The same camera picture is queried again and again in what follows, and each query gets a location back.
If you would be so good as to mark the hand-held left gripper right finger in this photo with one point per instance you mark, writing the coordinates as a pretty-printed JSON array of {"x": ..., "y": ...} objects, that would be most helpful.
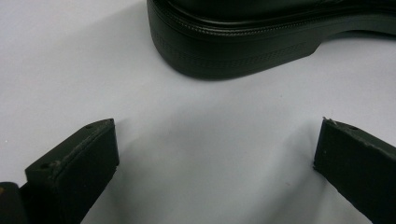
[{"x": 358, "y": 161}]

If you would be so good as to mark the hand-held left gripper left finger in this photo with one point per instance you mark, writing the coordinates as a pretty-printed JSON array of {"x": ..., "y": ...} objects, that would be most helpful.
[{"x": 77, "y": 168}]

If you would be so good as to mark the black leather shoe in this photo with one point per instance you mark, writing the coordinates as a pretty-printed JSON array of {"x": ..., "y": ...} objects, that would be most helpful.
[{"x": 236, "y": 40}]

